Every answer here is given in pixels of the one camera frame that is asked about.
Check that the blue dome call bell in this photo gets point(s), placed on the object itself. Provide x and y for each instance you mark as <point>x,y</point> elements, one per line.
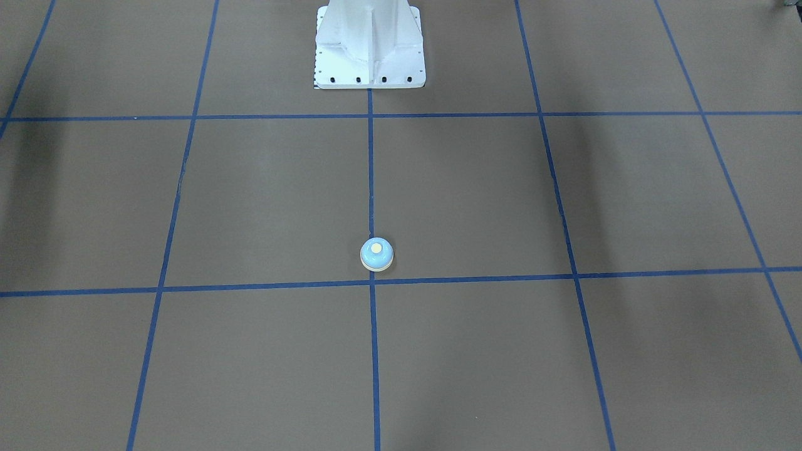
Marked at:
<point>376,254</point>

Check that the white camera stand column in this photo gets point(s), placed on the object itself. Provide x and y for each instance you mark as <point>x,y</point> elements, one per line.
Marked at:
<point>369,45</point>

